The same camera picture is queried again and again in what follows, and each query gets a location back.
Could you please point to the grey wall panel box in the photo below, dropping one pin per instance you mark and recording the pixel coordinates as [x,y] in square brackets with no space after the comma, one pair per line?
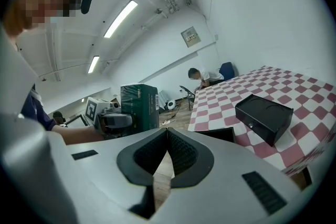
[190,36]

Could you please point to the person's left forearm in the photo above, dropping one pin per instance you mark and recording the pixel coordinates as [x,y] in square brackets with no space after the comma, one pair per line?
[76,135]

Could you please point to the white power strip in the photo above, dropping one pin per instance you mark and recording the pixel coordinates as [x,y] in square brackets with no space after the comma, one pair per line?
[166,122]

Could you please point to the black folding chair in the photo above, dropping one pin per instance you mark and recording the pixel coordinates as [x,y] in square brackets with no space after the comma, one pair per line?
[187,95]

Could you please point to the dark green packet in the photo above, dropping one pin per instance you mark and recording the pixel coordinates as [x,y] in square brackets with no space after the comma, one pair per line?
[139,107]

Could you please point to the long ceiling light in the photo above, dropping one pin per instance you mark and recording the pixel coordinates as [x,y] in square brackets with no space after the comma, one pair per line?
[93,64]
[120,19]

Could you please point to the white round fan heater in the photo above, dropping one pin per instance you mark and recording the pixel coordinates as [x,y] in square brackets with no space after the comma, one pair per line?
[171,105]

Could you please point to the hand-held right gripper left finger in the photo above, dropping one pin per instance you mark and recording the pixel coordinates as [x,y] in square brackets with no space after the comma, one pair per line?
[105,181]

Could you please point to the person's head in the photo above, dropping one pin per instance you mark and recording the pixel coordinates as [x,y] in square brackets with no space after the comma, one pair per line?
[44,0]

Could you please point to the white radiator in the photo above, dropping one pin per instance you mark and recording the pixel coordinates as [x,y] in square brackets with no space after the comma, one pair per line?
[162,99]

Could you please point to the person's dark blue shirt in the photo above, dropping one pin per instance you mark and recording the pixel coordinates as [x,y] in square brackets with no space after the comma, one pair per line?
[36,110]

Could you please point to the black container with knob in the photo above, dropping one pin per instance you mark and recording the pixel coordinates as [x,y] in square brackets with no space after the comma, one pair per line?
[265,118]

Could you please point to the black open tray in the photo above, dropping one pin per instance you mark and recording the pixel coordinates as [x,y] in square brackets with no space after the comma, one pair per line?
[223,135]

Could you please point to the red white checkered tablecloth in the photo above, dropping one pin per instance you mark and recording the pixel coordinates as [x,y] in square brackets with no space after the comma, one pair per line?
[309,102]

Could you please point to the computer monitor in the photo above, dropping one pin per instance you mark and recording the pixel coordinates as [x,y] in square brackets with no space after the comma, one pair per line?
[76,121]

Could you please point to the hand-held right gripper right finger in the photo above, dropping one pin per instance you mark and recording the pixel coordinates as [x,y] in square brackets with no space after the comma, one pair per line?
[225,191]

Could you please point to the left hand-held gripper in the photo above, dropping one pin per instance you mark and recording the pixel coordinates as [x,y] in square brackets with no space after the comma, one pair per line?
[115,120]

